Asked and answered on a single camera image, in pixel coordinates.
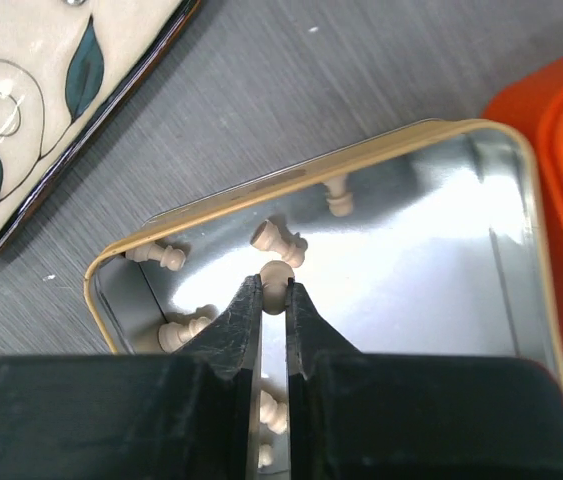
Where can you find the light pawn tin corner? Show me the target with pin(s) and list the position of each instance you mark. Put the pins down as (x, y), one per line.
(338, 197)

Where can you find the light pawn piece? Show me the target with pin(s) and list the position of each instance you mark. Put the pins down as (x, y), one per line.
(275, 276)
(273, 414)

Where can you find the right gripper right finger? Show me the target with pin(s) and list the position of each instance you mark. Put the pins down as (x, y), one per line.
(355, 415)

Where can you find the light piece lying tin bottom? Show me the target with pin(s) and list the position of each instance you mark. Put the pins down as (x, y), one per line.
(180, 328)

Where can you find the gold metal tin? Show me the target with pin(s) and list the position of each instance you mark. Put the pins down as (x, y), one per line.
(444, 252)

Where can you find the floral square plate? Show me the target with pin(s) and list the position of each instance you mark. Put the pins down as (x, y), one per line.
(64, 67)

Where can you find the light pawn in tin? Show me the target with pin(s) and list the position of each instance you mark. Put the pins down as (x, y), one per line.
(268, 238)

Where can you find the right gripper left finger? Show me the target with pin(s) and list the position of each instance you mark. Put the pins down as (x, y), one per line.
(192, 414)

